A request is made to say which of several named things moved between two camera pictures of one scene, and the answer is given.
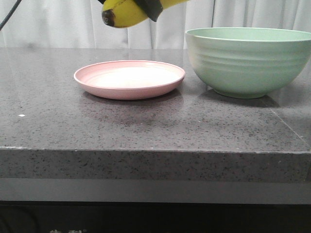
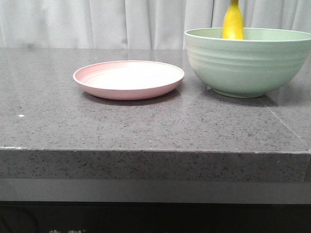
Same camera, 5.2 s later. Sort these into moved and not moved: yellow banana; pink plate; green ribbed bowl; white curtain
Moved: yellow banana
Not moved: green ribbed bowl; pink plate; white curtain
